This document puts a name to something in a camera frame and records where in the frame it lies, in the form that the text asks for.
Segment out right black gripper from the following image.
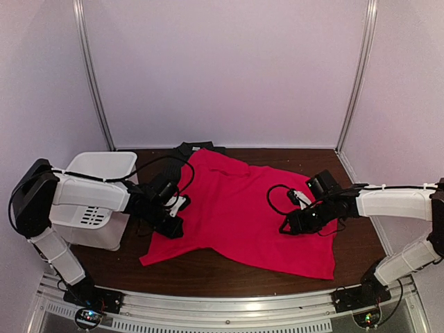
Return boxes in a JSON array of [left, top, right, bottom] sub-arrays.
[[279, 199, 335, 237]]

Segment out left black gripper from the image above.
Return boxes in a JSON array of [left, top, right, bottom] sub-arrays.
[[144, 202, 184, 240]]

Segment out red garment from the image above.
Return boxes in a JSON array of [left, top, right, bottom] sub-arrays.
[[139, 150, 337, 280]]

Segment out dark pinstriped shirt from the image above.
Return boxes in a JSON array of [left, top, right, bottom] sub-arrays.
[[162, 142, 226, 182]]

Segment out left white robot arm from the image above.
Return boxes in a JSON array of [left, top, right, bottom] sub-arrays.
[[8, 152, 190, 308]]

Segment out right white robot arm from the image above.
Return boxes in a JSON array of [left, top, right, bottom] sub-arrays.
[[279, 170, 443, 307]]

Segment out white plastic laundry bin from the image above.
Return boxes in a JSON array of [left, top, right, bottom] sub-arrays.
[[49, 152, 137, 251]]

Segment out left round circuit board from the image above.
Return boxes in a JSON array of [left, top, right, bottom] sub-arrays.
[[74, 308, 104, 330]]

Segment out round circuit board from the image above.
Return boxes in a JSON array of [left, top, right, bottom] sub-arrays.
[[74, 308, 104, 330], [352, 308, 382, 330]]

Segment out right round circuit board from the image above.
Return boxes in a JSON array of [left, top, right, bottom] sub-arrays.
[[352, 308, 382, 330]]

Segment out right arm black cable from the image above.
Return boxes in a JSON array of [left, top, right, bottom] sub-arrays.
[[267, 184, 296, 218]]

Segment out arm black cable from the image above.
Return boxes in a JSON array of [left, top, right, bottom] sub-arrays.
[[51, 155, 195, 198], [267, 184, 296, 218]]

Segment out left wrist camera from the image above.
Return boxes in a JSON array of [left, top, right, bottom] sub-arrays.
[[164, 195, 191, 217]]

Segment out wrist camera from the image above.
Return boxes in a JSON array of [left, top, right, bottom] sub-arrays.
[[164, 195, 191, 217], [287, 189, 311, 210]]

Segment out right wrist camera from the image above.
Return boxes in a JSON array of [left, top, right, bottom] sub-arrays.
[[287, 189, 311, 210]]

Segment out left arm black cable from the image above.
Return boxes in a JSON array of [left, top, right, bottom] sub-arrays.
[[51, 155, 195, 198]]

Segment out front aluminium rail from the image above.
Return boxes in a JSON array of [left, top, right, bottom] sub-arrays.
[[25, 276, 430, 332]]

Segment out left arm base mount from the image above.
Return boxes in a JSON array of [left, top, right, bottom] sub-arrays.
[[63, 275, 123, 314]]

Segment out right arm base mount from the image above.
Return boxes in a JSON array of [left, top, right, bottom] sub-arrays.
[[331, 268, 391, 313]]

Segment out right aluminium frame post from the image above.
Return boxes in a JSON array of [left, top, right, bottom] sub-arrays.
[[335, 0, 378, 155]]

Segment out aluminium frame post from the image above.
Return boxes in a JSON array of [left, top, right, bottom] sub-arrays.
[[335, 0, 378, 155], [72, 0, 117, 151]]

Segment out left aluminium frame post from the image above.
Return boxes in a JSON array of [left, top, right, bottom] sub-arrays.
[[72, 0, 117, 151]]

